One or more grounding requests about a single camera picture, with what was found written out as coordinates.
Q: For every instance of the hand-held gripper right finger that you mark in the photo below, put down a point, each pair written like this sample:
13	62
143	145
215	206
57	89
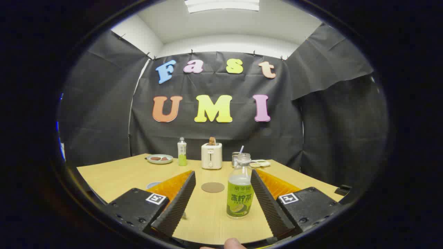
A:
266	200

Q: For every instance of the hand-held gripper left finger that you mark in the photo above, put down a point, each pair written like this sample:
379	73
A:
180	197

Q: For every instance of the juice bottle green label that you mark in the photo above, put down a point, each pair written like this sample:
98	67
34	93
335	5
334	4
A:
239	200

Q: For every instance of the white cup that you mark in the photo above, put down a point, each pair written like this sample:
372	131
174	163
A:
152	184

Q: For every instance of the round brown coaster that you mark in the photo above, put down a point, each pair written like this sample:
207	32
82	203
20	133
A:
213	187

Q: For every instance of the capped green label bottle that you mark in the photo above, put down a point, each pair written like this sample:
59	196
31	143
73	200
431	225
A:
182	154

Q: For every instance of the white paint palette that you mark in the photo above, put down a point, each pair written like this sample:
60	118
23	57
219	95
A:
262	163

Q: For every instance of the white toaster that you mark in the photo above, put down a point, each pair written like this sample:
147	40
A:
211	157

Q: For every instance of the clear glass holder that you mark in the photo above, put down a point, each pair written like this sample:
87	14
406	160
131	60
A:
235	159

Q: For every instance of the wooden table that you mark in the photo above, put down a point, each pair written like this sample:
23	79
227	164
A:
121	174

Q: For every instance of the brown toast slice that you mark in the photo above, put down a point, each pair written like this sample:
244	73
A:
212	140

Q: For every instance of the small black object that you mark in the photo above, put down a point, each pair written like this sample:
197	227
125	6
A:
342	190

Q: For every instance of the black backdrop cloth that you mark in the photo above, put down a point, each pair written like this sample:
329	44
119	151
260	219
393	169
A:
294	121

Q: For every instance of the ceiling light panel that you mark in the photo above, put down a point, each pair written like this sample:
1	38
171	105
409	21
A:
221	5

